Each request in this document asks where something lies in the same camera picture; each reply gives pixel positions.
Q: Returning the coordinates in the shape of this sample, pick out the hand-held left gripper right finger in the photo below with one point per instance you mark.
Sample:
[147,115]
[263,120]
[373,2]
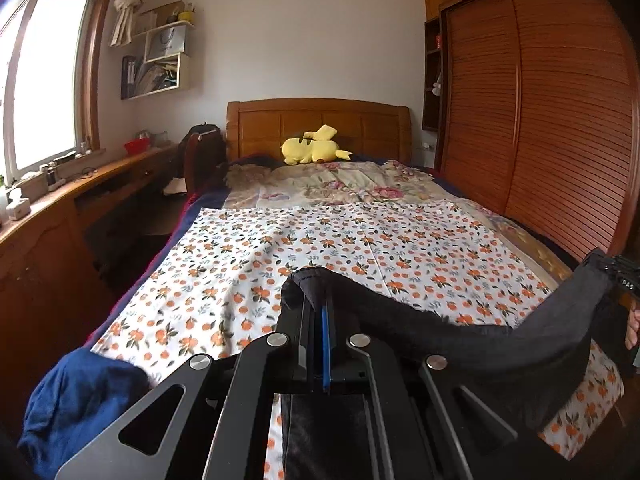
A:
[351,362]

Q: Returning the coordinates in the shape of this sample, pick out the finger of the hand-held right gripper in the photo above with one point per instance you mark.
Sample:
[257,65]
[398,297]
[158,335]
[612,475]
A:
[602,260]

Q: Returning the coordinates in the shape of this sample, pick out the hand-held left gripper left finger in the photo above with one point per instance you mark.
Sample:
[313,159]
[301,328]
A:
[305,355]

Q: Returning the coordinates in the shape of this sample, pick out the dark grey garment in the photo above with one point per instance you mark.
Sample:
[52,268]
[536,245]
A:
[475,345]

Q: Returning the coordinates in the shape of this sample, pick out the person's right hand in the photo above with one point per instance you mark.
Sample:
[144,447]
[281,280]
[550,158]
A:
[634,327]

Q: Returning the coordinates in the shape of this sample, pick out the orange print bed sheet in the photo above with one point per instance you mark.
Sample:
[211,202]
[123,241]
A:
[300,240]

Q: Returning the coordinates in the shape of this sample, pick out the wooden louvered wardrobe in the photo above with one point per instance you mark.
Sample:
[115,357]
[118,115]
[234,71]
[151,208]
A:
[550,110]

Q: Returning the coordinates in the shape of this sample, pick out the floral quilt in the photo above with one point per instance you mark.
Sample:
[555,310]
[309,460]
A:
[350,185]

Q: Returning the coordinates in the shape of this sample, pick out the yellow plush toy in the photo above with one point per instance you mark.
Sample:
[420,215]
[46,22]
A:
[310,150]

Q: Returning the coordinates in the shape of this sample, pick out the black backpack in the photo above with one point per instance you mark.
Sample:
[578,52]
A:
[209,160]

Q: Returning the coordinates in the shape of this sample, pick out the wooden chair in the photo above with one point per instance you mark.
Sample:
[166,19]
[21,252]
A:
[188,170]

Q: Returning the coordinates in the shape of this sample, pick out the blue garment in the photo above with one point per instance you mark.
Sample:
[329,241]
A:
[75,400]

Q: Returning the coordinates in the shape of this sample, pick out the wooden bed headboard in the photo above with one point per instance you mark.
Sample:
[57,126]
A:
[360,125]

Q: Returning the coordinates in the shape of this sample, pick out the small white ornament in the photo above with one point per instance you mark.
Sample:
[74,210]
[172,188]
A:
[437,85]

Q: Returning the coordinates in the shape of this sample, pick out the red bowl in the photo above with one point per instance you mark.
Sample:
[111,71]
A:
[136,147]

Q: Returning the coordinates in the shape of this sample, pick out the wooden desk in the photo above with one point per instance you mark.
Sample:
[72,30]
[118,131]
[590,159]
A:
[45,260]

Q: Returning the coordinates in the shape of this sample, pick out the dark binders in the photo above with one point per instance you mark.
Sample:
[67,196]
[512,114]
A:
[128,77]

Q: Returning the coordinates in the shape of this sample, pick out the white paper bag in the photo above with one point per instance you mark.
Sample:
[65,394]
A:
[165,42]

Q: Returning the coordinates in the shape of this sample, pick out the yellow cup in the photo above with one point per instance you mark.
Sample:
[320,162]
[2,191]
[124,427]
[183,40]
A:
[185,16]

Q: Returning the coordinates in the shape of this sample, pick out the wooden framed window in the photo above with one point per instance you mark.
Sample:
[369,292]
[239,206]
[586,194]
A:
[45,85]

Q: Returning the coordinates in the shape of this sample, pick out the tied cream curtain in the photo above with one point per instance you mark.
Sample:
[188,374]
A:
[127,5]

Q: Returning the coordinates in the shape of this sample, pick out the white wall shelf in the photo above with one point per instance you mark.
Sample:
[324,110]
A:
[184,69]

